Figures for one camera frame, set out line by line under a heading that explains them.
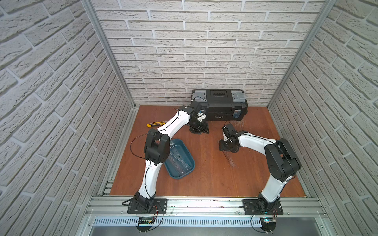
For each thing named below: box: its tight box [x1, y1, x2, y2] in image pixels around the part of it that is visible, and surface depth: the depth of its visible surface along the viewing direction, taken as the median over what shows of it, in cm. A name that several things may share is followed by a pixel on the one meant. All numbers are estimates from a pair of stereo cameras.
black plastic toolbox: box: [190, 88, 249, 121], surface depth 103 cm
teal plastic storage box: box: [163, 138, 196, 180], surface depth 90 cm
